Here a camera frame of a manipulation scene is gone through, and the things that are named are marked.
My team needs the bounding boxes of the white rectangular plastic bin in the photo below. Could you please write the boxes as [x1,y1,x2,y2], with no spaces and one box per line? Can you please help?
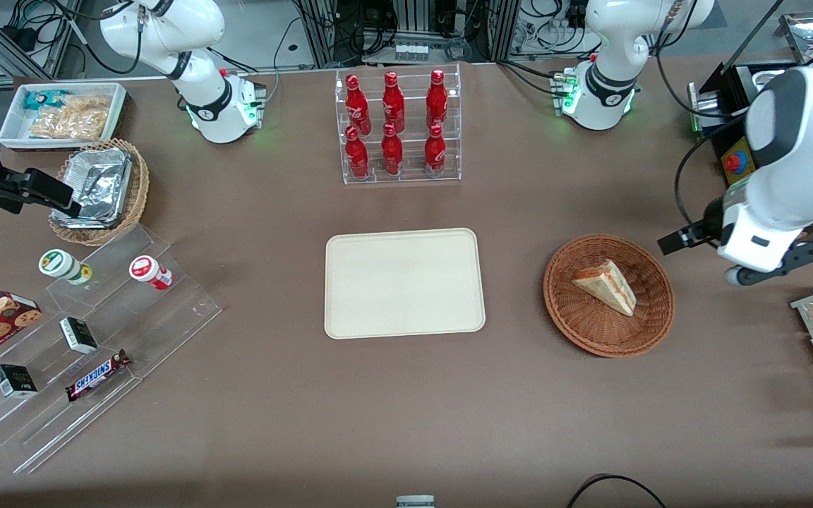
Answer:
[0,82,129,152]

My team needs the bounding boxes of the red cola bottle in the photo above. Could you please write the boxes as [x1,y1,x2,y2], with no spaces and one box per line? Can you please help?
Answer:
[423,123,447,178]
[425,69,450,132]
[381,71,407,134]
[344,126,371,180]
[344,74,373,135]
[380,123,405,176]

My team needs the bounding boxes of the clear bag of chips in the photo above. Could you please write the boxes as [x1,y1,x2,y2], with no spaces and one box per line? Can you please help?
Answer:
[28,95,112,141]

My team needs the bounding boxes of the small oval wicker basket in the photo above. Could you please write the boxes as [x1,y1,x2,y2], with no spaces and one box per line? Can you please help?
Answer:
[48,138,151,247]

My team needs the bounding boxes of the stainless steel pan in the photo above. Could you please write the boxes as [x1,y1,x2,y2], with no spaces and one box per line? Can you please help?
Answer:
[748,67,790,94]

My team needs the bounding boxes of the green lid yogurt cup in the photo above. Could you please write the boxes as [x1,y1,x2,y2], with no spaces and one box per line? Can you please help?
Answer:
[38,248,94,286]

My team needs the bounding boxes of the small black carton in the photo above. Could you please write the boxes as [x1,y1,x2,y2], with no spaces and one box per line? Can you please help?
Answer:
[59,316,100,355]
[0,363,39,399]

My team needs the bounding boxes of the black food warmer machine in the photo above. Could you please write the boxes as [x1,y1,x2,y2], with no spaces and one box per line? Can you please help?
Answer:
[686,11,813,246]

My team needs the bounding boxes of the triangular sandwich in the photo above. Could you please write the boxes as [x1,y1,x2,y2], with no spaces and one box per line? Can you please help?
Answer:
[572,259,638,318]

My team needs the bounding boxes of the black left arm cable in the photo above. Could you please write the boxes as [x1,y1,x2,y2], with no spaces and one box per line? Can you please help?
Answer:
[673,114,747,228]

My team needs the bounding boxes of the snickers chocolate bar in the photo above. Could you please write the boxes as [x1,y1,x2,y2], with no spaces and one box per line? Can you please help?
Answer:
[65,349,133,403]

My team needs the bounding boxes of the dark grey left wrist camera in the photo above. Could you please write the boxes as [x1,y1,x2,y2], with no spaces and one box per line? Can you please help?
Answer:
[725,242,813,287]

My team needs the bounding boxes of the large round wicker basket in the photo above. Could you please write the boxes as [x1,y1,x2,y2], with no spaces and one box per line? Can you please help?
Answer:
[543,234,676,359]

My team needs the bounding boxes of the aluminium frame structure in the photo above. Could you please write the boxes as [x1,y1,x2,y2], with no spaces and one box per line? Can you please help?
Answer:
[292,0,522,68]

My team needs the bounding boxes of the clear acrylic bottle rack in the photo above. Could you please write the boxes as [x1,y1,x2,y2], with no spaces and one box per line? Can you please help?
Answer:
[334,63,463,186]

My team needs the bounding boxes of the teal snack packet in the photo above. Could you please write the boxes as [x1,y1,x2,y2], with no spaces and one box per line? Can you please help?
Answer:
[23,89,70,111]

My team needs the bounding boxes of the aluminium foil container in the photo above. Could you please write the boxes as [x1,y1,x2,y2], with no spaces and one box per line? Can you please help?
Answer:
[51,146,133,229]

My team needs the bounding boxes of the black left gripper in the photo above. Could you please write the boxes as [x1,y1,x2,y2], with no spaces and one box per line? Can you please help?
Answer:
[657,210,725,256]

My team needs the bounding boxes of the red lid yogurt cup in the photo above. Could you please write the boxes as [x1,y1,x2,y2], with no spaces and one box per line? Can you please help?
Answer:
[128,255,174,291]

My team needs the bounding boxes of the beige plastic tray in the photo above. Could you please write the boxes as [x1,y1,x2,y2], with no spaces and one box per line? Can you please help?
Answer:
[324,227,487,341]

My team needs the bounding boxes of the black floor cable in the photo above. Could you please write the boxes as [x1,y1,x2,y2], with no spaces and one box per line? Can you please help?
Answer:
[565,473,669,508]

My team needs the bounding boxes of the clear acrylic stepped display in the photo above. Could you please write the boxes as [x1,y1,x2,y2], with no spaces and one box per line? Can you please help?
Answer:
[0,224,223,476]

